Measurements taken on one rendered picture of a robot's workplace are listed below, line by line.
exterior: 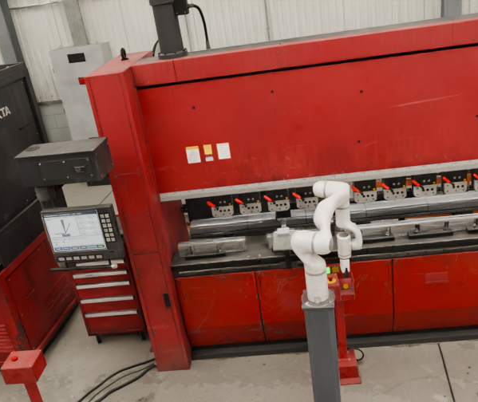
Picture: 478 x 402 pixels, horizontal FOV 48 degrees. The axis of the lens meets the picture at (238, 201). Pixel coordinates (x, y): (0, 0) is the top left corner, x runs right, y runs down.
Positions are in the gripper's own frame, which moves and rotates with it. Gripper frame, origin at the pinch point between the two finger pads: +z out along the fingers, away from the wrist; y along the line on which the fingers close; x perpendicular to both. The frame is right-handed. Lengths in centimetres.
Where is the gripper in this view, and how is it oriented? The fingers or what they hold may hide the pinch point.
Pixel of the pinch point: (345, 274)
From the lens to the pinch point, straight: 364.4
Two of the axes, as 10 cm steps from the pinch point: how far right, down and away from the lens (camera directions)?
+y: -0.1, 4.8, -8.8
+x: 9.9, -1.2, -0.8
